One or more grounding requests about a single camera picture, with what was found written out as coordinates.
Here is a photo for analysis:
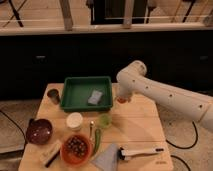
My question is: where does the grey sponge in tray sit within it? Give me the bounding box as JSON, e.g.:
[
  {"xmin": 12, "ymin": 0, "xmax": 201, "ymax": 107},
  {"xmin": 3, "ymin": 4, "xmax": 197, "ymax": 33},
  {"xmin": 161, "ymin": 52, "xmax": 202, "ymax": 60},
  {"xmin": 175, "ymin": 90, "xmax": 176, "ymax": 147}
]
[{"xmin": 88, "ymin": 90, "xmax": 103, "ymax": 105}]

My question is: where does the white paper cup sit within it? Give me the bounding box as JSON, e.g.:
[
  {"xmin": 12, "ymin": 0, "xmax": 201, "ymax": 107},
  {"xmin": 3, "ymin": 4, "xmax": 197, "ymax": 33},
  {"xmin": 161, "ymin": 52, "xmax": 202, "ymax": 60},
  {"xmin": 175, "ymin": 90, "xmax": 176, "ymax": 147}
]
[{"xmin": 66, "ymin": 112, "xmax": 83, "ymax": 131}]

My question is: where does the dark metal cup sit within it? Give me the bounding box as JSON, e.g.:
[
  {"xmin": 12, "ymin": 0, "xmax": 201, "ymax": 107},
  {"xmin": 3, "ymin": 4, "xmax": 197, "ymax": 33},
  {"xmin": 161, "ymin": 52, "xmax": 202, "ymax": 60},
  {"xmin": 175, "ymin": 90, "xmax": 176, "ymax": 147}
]
[{"xmin": 47, "ymin": 89, "xmax": 60, "ymax": 104}]

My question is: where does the small red apple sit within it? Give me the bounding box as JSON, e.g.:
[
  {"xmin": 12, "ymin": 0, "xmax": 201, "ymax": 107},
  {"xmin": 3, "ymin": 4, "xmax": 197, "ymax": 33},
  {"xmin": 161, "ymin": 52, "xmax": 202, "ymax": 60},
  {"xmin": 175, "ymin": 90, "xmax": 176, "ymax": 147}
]
[{"xmin": 116, "ymin": 97, "xmax": 128, "ymax": 104}]

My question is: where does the grey cloth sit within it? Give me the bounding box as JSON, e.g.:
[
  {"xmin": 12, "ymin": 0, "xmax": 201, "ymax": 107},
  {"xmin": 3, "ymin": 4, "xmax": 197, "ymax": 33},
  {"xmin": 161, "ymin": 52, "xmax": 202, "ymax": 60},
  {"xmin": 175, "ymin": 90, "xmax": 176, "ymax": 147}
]
[{"xmin": 91, "ymin": 144, "xmax": 118, "ymax": 171}]

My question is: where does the black cable on floor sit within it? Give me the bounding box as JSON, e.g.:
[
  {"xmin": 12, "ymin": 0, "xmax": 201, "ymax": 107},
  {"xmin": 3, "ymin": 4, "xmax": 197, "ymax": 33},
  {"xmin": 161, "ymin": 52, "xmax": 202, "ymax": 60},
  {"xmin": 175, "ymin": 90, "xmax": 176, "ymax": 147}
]
[{"xmin": 165, "ymin": 120, "xmax": 199, "ymax": 171}]

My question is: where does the purple bowl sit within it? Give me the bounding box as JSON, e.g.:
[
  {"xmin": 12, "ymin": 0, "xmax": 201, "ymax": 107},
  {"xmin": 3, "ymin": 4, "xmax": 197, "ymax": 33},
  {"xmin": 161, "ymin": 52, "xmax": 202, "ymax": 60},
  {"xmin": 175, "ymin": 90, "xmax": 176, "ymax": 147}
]
[{"xmin": 26, "ymin": 119, "xmax": 53, "ymax": 145}]

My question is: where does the green plastic tray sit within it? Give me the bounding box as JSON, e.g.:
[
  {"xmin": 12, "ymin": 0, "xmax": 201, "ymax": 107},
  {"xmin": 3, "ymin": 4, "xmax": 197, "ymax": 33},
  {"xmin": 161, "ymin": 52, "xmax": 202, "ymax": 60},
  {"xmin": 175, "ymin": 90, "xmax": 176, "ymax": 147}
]
[{"xmin": 60, "ymin": 76, "xmax": 113, "ymax": 112}]

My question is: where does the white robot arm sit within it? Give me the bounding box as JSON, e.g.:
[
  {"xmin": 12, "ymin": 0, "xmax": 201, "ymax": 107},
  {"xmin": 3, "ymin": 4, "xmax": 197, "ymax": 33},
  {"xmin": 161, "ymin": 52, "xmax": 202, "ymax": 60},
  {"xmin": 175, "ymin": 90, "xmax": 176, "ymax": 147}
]
[{"xmin": 116, "ymin": 60, "xmax": 213, "ymax": 132}]

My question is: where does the metal spoon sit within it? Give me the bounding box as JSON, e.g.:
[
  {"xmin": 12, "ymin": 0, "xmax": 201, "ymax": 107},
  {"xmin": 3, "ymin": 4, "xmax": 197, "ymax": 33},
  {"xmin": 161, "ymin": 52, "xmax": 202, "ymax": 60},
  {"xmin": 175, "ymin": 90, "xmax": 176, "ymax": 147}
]
[{"xmin": 89, "ymin": 121, "xmax": 95, "ymax": 141}]

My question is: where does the green plastic cup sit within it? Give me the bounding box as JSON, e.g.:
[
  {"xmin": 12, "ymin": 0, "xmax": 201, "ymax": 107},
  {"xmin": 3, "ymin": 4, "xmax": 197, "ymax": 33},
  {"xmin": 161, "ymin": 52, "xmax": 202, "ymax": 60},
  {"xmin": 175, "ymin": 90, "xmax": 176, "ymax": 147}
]
[{"xmin": 99, "ymin": 114, "xmax": 112, "ymax": 129}]

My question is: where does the wooden block with black edge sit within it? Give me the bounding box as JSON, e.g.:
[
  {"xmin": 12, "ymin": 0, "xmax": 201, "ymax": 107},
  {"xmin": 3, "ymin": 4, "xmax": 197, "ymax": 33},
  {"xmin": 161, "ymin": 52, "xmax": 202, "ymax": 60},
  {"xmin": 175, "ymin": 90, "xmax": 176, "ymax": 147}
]
[{"xmin": 40, "ymin": 140, "xmax": 62, "ymax": 167}]

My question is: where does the white handled brush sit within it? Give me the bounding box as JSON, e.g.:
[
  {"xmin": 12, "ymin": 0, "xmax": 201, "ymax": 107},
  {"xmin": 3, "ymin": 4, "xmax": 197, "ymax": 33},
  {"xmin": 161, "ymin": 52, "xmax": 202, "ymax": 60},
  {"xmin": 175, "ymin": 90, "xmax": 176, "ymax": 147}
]
[{"xmin": 118, "ymin": 148, "xmax": 164, "ymax": 161}]

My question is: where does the green chili pepper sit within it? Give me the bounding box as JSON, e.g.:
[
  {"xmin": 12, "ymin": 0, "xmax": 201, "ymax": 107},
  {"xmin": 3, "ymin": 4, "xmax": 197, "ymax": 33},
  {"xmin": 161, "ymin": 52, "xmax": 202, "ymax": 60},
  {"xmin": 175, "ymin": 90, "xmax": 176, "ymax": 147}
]
[{"xmin": 93, "ymin": 128, "xmax": 101, "ymax": 155}]

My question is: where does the orange bowl with nuts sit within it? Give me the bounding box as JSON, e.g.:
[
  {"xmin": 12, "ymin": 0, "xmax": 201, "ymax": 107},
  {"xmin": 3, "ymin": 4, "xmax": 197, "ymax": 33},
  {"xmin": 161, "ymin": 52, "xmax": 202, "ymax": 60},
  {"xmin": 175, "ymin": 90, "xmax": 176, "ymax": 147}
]
[{"xmin": 60, "ymin": 134, "xmax": 92, "ymax": 167}]

